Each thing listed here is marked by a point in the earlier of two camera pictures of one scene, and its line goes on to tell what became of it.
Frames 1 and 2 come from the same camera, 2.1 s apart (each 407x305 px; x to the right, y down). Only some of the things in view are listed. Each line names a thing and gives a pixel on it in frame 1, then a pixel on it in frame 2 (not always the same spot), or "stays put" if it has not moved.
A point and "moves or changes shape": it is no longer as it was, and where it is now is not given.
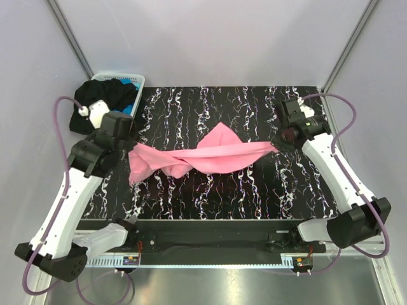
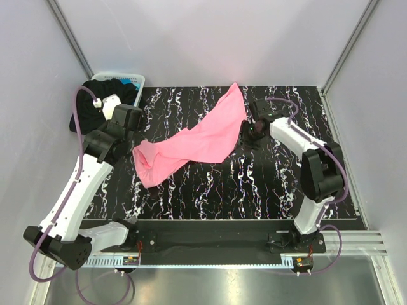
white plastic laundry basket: [107, 76] stays put
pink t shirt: [221, 150] moves or changes shape
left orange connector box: [131, 260] stays put
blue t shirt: [127, 110] stays put
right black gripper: [276, 139] to [245, 126]
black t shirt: [114, 94] stays put
